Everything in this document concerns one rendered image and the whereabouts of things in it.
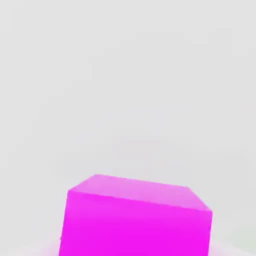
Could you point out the small magenta cube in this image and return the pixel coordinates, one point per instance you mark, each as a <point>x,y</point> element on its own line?
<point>136,226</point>

